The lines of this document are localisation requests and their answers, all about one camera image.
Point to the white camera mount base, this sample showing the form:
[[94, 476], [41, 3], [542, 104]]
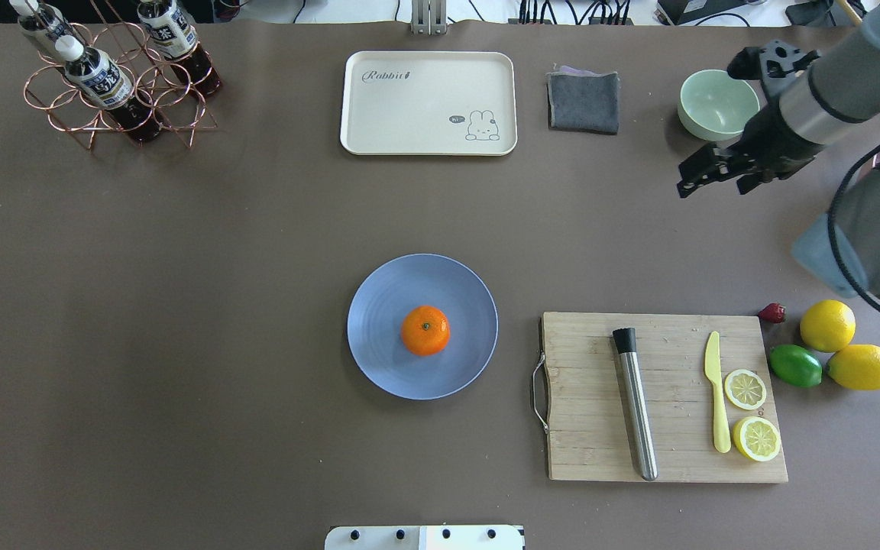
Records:
[[470, 536]]

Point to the wooden cutting board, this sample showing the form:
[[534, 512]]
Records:
[[589, 435]]

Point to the upper lemon slice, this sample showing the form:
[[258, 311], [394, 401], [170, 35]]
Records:
[[745, 389]]

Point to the lemon slice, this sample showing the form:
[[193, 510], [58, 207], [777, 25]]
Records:
[[756, 438], [745, 389]]

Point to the copper wire bottle rack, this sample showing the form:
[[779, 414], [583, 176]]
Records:
[[183, 111]]

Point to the whole lemon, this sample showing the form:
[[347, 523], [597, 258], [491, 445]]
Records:
[[856, 367], [828, 326]]

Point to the grey folded cloth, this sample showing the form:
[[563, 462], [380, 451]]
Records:
[[583, 100]]

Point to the cream rabbit tray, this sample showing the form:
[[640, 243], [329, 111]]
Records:
[[429, 103]]

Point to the upper whole lemon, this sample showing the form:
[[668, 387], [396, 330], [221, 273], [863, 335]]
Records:
[[828, 326]]

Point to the lower lemon slice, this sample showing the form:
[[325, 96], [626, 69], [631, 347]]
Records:
[[756, 438]]

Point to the red strawberry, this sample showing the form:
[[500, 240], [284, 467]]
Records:
[[774, 313]]

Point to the tea bottle back right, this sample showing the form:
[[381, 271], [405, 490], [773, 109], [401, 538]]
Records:
[[177, 40]]

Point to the blue round plate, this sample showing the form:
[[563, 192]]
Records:
[[393, 290]]

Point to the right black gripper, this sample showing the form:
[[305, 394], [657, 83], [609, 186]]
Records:
[[774, 140]]

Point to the green lime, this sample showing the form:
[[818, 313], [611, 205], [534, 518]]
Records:
[[795, 365]]

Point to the yellow plastic knife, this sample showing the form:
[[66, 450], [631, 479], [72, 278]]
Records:
[[713, 373]]

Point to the tea bottle front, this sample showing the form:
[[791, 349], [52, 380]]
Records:
[[100, 80]]

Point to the tea bottle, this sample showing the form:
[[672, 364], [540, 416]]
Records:
[[100, 80], [42, 25], [177, 40]]

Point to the lower whole lemon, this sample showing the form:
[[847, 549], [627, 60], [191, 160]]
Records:
[[856, 367]]

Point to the steel muddler black tip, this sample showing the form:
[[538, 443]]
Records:
[[627, 352]]

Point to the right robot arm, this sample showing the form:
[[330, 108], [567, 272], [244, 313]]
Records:
[[813, 100]]

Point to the orange fruit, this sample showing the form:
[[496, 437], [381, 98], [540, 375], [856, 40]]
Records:
[[425, 330]]

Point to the green bowl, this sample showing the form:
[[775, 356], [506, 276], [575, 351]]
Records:
[[713, 106]]

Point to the tea bottle back left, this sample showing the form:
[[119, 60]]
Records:
[[42, 25]]

